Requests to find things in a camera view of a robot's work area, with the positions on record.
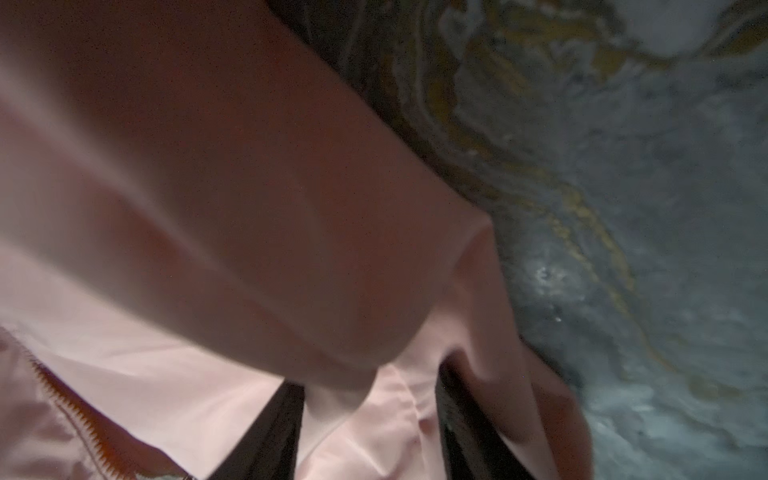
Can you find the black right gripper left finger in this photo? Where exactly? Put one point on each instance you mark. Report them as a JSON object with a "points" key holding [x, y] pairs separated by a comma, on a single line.
{"points": [[269, 448]]}

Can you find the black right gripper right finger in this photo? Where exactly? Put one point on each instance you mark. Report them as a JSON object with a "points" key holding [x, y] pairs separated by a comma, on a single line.
{"points": [[472, 449]]}

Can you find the pink zip-up jacket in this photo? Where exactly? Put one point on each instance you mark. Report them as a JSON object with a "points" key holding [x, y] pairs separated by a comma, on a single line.
{"points": [[195, 209]]}

